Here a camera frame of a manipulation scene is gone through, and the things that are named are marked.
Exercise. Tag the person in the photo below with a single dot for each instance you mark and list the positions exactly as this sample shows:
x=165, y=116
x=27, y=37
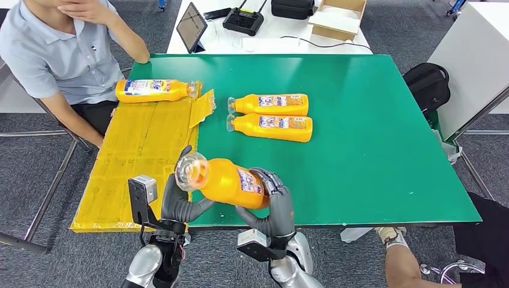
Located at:
x=59, y=59
x=401, y=266

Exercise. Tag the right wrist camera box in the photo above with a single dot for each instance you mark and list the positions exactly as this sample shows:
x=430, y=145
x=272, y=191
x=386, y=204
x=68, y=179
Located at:
x=252, y=240

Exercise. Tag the black controller with antennas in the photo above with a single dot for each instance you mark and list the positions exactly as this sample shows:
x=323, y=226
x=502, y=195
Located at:
x=243, y=21

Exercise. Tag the black zip case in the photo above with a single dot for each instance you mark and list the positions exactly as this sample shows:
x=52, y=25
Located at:
x=293, y=8

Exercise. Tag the white desk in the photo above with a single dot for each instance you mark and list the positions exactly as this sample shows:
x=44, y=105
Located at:
x=477, y=47
x=287, y=28
x=12, y=107

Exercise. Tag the person's left hand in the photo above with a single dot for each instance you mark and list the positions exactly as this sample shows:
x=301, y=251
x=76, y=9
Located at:
x=95, y=10

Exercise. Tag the clear plastic bag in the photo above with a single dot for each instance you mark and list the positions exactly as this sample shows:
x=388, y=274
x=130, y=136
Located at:
x=448, y=149

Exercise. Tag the white foam sheet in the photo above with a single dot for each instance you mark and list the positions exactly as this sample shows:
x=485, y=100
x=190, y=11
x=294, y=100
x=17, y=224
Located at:
x=335, y=19

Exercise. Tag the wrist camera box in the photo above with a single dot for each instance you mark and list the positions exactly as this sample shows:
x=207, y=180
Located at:
x=252, y=240
x=145, y=187

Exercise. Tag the open cardboard box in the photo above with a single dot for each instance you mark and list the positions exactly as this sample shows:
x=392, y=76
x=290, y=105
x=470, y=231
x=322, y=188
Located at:
x=334, y=34

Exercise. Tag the person's right forearm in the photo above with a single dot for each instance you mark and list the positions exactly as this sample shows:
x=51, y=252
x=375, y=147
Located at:
x=71, y=119

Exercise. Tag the black tablet on stand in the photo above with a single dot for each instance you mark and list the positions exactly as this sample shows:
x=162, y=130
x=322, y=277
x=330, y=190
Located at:
x=191, y=27

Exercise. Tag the yellow taped cardboard flap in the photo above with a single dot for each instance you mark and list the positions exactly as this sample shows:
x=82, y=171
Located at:
x=202, y=107

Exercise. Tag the orange detergent bottle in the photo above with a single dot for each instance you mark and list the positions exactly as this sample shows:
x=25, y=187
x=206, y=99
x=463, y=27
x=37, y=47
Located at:
x=248, y=128
x=226, y=183
x=159, y=96
x=248, y=106

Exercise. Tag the yellow taped cardboard board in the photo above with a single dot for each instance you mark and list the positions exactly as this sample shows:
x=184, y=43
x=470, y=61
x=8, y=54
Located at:
x=139, y=167

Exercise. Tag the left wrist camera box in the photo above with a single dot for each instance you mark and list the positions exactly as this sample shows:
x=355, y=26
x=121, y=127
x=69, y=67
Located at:
x=145, y=187

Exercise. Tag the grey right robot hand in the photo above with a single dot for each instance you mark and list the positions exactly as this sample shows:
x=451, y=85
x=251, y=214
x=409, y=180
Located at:
x=283, y=214

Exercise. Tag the black backpack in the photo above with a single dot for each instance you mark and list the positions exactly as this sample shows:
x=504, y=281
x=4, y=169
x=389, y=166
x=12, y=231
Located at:
x=426, y=87

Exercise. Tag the chrome chair base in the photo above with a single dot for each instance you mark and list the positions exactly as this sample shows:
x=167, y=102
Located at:
x=425, y=269

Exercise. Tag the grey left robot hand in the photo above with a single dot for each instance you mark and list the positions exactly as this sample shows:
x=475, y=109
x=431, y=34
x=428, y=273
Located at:
x=175, y=206

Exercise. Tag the black phone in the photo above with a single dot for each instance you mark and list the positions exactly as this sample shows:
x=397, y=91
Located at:
x=217, y=14

